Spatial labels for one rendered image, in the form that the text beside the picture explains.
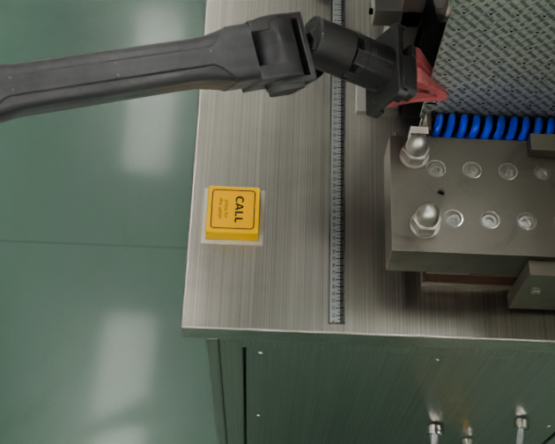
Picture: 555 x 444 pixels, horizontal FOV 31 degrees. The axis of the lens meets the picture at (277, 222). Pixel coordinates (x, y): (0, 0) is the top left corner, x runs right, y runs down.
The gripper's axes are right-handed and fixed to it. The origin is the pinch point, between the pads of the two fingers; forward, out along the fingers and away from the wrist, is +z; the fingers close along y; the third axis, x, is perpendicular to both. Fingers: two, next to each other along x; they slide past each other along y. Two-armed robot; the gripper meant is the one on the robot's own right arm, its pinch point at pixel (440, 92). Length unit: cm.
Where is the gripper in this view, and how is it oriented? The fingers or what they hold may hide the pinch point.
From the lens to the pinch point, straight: 125.3
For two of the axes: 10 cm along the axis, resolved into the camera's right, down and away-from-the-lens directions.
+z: 8.5, 2.6, 4.6
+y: -0.3, 9.0, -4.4
